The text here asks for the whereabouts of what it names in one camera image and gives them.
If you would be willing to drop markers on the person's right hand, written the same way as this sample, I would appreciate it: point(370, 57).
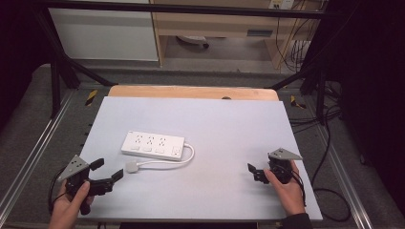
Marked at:
point(291, 195)

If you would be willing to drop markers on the white object under desk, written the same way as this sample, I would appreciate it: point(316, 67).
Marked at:
point(192, 39)

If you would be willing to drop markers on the white cabinet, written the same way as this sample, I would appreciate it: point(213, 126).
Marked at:
point(102, 35)

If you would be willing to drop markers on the white power strip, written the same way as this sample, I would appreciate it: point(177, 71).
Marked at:
point(153, 145)

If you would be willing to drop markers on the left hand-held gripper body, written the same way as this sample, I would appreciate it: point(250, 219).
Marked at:
point(74, 167)

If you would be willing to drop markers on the person's left hand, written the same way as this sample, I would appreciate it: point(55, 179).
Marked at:
point(65, 211)

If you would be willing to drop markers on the black metal frame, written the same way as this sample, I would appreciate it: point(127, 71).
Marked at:
point(178, 9)

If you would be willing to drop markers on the white wall outlet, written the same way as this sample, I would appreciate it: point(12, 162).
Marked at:
point(281, 4)

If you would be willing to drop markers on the white plug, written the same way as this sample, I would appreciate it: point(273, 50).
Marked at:
point(131, 167)

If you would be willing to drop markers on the yellow black tape strip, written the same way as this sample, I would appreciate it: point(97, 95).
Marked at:
point(91, 97)
point(296, 102)

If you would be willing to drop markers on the light wooden desk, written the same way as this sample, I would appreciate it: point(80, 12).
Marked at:
point(216, 24)

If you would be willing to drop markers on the wooden table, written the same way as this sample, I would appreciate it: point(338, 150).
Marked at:
point(191, 92)

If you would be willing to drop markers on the aluminium rail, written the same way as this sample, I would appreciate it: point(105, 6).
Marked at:
point(35, 149)
point(344, 178)

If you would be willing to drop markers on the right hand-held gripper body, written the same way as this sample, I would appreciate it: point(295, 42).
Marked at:
point(281, 165)

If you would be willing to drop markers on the white table board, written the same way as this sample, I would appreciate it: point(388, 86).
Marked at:
point(216, 133)

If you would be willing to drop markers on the black curtain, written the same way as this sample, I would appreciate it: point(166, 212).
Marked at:
point(19, 57)
point(369, 95)

